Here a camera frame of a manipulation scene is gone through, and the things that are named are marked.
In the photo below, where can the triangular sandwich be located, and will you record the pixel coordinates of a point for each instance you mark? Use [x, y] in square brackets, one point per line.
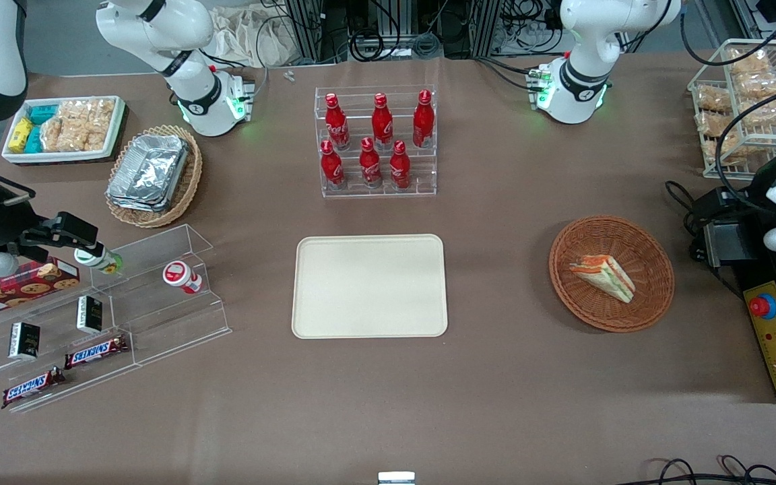
[607, 276]

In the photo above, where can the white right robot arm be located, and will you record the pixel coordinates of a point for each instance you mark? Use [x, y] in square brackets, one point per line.
[192, 40]

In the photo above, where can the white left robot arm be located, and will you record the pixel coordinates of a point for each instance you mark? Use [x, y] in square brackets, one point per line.
[583, 60]

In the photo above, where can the white rectangular snack tray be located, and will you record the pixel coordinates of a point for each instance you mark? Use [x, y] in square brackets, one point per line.
[65, 157]

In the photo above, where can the light oval wicker basket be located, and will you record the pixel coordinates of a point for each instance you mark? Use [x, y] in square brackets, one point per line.
[193, 176]

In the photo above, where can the beige plastic tray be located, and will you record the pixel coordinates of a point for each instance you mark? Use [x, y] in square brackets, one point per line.
[361, 286]

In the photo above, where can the brown round wicker basket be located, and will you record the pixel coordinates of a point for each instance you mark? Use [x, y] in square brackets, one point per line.
[651, 263]

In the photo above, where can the green sunflower yogurt cup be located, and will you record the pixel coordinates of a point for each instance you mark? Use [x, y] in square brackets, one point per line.
[100, 260]

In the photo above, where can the red tartan cookie box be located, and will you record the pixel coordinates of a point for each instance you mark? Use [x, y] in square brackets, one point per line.
[24, 286]

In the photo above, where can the small black carton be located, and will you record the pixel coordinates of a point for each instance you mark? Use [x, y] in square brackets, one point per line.
[24, 340]
[89, 314]

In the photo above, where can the teal snack packet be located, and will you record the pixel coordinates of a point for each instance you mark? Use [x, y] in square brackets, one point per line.
[34, 139]
[43, 114]

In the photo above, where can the clear rice cracker bag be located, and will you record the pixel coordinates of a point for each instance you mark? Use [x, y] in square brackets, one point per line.
[88, 109]
[99, 135]
[61, 135]

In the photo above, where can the yellow snack packet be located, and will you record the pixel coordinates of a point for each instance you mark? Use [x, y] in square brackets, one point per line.
[20, 135]

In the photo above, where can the Snickers chocolate bar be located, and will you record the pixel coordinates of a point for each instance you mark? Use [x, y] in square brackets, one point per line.
[32, 386]
[96, 351]

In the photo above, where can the stacked aluminium foil trays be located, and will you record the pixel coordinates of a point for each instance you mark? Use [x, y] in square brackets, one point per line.
[149, 172]

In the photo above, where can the red lid yogurt cup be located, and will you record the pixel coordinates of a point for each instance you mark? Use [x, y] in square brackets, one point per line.
[179, 275]

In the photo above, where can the clear acrylic stepped shelf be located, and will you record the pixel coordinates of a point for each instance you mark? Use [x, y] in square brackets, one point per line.
[172, 316]

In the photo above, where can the beige cloth bag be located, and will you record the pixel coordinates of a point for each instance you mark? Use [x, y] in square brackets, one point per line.
[243, 34]

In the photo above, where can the red cola bottle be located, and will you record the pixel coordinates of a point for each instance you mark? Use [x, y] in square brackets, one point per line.
[399, 167]
[370, 165]
[423, 120]
[336, 123]
[382, 123]
[331, 167]

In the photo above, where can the clear acrylic bottle rack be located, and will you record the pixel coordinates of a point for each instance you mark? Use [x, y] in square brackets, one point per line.
[422, 178]

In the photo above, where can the black power adapter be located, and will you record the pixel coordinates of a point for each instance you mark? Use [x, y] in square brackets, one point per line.
[715, 202]

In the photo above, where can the bagged fried snack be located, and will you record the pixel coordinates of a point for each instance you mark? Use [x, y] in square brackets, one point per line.
[748, 60]
[770, 112]
[713, 99]
[713, 124]
[731, 149]
[762, 84]

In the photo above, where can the grey metal box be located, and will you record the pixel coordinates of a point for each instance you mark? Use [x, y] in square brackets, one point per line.
[728, 244]

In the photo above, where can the red emergency stop button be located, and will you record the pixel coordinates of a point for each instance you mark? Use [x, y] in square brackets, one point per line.
[763, 306]

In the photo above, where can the aluminium frame profile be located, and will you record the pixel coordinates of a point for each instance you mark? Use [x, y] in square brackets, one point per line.
[486, 27]
[308, 30]

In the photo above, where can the silver metal bracket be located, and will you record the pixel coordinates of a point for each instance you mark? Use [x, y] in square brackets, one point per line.
[396, 477]

